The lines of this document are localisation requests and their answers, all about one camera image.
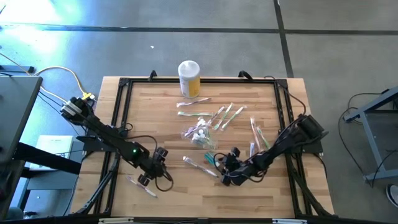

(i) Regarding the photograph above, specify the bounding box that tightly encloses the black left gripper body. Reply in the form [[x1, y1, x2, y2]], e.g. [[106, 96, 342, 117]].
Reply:
[[138, 146, 169, 187]]

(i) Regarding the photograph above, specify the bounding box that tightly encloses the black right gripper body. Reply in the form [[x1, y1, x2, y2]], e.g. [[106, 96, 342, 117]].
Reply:
[[221, 147, 249, 187]]

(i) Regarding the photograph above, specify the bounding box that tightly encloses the teal toothpaste tube white cap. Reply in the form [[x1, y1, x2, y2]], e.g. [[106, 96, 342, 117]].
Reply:
[[203, 151, 221, 168]]

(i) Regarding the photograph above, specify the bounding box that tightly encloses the clear acrylic organizer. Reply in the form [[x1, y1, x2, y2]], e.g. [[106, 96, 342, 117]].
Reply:
[[181, 116, 218, 150]]

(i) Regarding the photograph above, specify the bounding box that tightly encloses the white label strip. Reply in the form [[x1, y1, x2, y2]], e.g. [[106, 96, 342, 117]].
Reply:
[[98, 217, 135, 224], [272, 218, 308, 224]]

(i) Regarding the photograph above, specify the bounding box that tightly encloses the white yellow wipes canister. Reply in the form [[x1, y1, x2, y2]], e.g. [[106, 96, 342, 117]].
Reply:
[[177, 60, 201, 100]]

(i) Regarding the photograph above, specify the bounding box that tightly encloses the white box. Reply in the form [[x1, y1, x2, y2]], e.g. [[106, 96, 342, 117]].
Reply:
[[30, 134, 75, 171]]

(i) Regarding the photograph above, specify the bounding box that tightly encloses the black desk beam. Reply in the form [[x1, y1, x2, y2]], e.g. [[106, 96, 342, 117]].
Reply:
[[12, 142, 82, 175]]

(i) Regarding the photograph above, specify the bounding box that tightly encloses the dark grey desk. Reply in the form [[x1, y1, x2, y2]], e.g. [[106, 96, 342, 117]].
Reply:
[[0, 76, 44, 164]]

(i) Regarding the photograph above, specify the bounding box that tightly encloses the person's shoe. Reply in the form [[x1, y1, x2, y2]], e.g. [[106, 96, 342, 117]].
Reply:
[[386, 183, 398, 208]]

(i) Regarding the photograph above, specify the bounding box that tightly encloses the black floor bar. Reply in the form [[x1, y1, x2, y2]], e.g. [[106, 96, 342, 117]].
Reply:
[[0, 64, 35, 74]]

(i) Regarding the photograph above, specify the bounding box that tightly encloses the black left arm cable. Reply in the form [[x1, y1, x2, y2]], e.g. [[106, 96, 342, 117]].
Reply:
[[154, 167, 175, 192]]

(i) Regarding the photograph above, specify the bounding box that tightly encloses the black aluminium table frame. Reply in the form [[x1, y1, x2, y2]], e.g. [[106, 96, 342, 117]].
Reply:
[[74, 76, 335, 218]]

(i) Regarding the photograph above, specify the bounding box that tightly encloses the black floor cable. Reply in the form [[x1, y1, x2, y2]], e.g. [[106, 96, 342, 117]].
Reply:
[[338, 92, 382, 187]]

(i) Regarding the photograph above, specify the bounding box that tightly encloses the yellow cable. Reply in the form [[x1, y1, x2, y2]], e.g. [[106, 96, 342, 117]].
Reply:
[[0, 52, 96, 101]]

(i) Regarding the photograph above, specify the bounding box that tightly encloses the grey metal cart frame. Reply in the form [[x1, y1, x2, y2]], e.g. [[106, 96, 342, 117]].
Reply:
[[343, 86, 398, 182]]

